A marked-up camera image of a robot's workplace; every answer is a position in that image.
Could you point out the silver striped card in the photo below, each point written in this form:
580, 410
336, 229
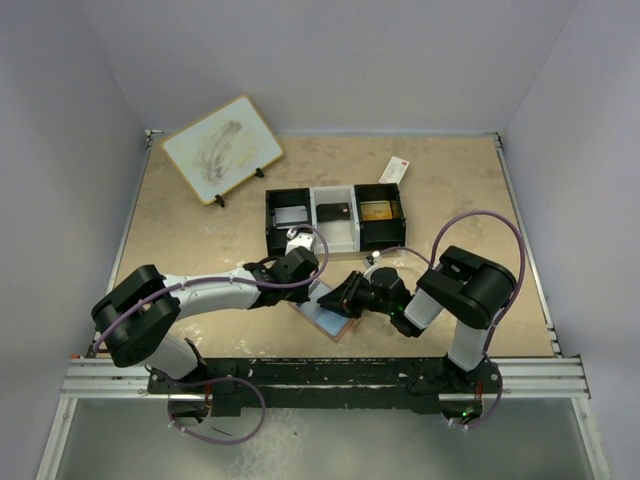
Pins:
292, 214

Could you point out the black plastic bin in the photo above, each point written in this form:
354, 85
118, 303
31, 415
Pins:
284, 209
379, 235

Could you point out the black card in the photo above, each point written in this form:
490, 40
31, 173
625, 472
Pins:
334, 211
331, 216

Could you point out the light blue card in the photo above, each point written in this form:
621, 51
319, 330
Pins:
330, 322

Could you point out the black right plastic bin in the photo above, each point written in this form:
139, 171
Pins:
379, 235

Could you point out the black left plastic bin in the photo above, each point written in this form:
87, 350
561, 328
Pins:
284, 209

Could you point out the gold card from holder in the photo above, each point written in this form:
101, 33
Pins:
381, 210

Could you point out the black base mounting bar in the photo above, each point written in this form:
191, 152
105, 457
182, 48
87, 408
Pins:
421, 385

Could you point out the white red paper box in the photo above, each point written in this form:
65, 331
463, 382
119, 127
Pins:
395, 171

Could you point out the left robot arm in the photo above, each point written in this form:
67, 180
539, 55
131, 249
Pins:
134, 319

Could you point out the silver card in left bin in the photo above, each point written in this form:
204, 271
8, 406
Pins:
290, 216

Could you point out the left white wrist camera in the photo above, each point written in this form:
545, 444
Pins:
300, 238

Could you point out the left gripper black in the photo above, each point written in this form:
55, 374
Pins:
301, 296

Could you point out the pink leather card holder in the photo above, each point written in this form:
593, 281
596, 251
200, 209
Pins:
330, 325

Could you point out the black card in white bin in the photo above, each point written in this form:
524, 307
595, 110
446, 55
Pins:
331, 216

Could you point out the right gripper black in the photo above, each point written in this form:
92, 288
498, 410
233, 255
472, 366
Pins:
343, 298

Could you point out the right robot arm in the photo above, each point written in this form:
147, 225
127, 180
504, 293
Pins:
473, 289

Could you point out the whiteboard with yellow frame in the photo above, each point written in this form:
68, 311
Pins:
223, 149

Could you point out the white plastic bin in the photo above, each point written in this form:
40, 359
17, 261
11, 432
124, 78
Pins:
334, 213

